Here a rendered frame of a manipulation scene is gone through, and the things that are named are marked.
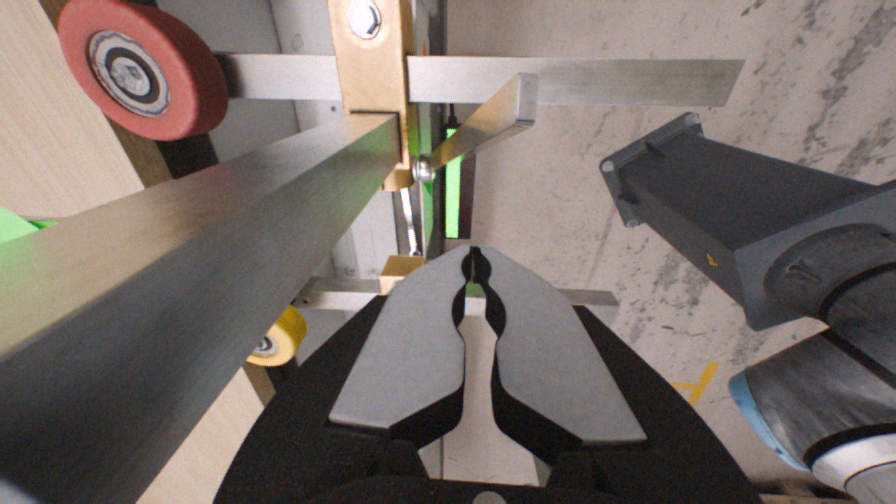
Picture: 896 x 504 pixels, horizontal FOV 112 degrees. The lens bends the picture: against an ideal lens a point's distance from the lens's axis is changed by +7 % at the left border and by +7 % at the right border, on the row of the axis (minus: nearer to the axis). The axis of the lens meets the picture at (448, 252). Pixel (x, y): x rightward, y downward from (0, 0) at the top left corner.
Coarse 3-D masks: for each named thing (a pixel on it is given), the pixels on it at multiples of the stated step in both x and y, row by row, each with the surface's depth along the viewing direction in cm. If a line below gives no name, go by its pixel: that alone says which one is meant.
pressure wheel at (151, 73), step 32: (96, 0) 17; (64, 32) 18; (96, 32) 18; (128, 32) 18; (160, 32) 18; (192, 32) 20; (96, 64) 19; (128, 64) 19; (160, 64) 19; (192, 64) 19; (96, 96) 20; (128, 96) 20; (160, 96) 20; (192, 96) 20; (224, 96) 22; (128, 128) 21; (160, 128) 21; (192, 128) 21
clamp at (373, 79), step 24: (336, 0) 19; (384, 0) 19; (336, 24) 20; (384, 24) 20; (408, 24) 22; (336, 48) 21; (360, 48) 21; (384, 48) 21; (408, 48) 22; (360, 72) 22; (384, 72) 21; (360, 96) 22; (384, 96) 22; (408, 96) 23; (408, 120) 24; (408, 144) 24; (408, 168) 25
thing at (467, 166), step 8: (464, 160) 41; (472, 160) 41; (464, 168) 42; (472, 168) 41; (464, 176) 42; (472, 176) 42; (464, 184) 43; (472, 184) 43; (464, 192) 43; (464, 200) 44; (464, 208) 45; (464, 216) 45; (464, 224) 46; (464, 232) 47
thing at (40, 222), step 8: (160, 184) 9; (136, 192) 8; (96, 208) 7; (24, 216) 7; (32, 216) 7; (40, 216) 7; (48, 216) 7; (72, 216) 7; (32, 224) 7; (40, 224) 7; (48, 224) 7
